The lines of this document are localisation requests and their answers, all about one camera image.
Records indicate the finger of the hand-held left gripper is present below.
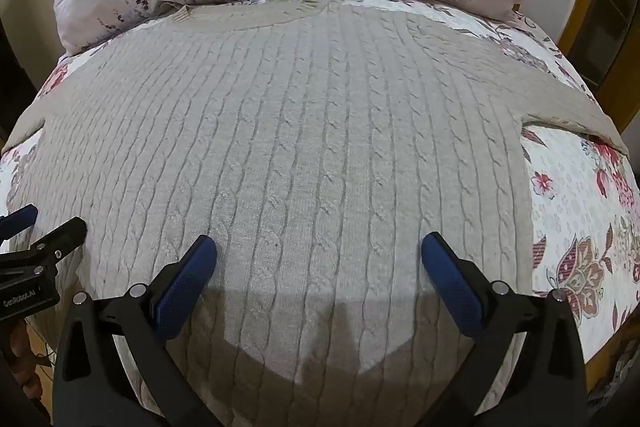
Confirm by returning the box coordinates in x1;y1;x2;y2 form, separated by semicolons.
0;204;39;241
0;216;89;280

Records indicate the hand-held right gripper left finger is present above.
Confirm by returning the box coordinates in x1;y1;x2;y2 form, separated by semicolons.
52;235;221;427

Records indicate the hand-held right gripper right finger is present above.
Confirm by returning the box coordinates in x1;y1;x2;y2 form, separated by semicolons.
415;231;589;427

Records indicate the beige cable knit sweater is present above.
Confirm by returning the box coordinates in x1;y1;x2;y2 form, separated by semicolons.
0;0;632;427

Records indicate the floral bed quilt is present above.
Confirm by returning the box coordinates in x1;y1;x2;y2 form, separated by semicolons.
0;0;640;413

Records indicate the yellow wooden bed frame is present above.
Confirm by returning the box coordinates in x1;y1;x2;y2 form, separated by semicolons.
556;0;640;135

